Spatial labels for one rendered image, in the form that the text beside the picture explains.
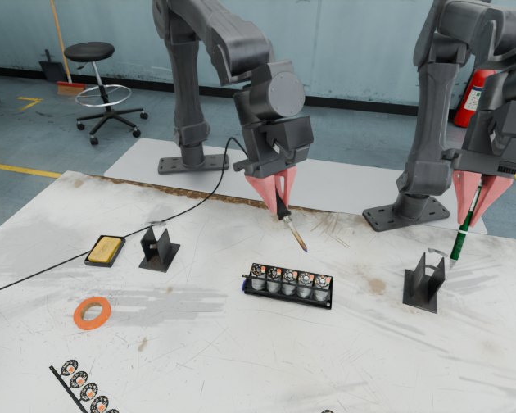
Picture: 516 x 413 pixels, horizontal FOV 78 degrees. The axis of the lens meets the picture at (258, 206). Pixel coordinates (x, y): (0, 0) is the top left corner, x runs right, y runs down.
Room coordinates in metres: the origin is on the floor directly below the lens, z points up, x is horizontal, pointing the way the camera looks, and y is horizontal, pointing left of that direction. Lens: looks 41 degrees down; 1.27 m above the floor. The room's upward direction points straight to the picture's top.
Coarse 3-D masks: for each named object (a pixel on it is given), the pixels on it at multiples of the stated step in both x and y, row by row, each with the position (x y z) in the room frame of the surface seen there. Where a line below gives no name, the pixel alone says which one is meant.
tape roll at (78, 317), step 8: (80, 304) 0.31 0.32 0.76; (88, 304) 0.31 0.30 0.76; (96, 304) 0.32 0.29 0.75; (104, 304) 0.31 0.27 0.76; (80, 312) 0.30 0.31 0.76; (104, 312) 0.30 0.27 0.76; (80, 320) 0.28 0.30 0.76; (88, 320) 0.28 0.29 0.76; (96, 320) 0.28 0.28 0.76; (104, 320) 0.28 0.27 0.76; (80, 328) 0.27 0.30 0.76; (88, 328) 0.27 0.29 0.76; (96, 328) 0.27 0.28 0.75
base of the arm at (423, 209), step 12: (396, 204) 0.56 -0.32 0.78; (408, 204) 0.53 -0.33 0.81; (420, 204) 0.53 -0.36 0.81; (432, 204) 0.59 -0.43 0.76; (372, 216) 0.54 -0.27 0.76; (384, 216) 0.54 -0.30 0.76; (396, 216) 0.54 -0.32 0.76; (408, 216) 0.53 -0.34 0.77; (420, 216) 0.53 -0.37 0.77; (432, 216) 0.54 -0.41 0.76; (444, 216) 0.55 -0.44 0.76; (372, 228) 0.51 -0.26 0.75; (384, 228) 0.51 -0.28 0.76; (396, 228) 0.51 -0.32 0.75
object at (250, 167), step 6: (270, 120) 0.46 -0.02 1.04; (246, 126) 0.45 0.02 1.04; (252, 126) 0.45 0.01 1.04; (276, 156) 0.43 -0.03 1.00; (240, 162) 0.44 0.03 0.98; (246, 162) 0.43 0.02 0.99; (252, 162) 0.41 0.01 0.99; (258, 162) 0.41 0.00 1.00; (264, 162) 0.41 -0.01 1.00; (234, 168) 0.44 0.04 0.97; (240, 168) 0.44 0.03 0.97; (246, 168) 0.41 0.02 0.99; (252, 168) 0.40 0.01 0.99
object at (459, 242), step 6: (480, 186) 0.35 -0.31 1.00; (480, 192) 0.35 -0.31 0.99; (474, 198) 0.34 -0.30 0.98; (474, 204) 0.34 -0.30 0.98; (468, 210) 0.33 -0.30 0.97; (468, 216) 0.33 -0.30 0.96; (468, 222) 0.32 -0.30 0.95; (462, 228) 0.32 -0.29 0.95; (462, 234) 0.31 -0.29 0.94; (456, 240) 0.31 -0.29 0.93; (462, 240) 0.31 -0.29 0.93; (456, 246) 0.31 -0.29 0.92; (456, 252) 0.30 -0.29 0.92; (450, 258) 0.30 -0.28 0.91; (456, 258) 0.30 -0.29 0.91
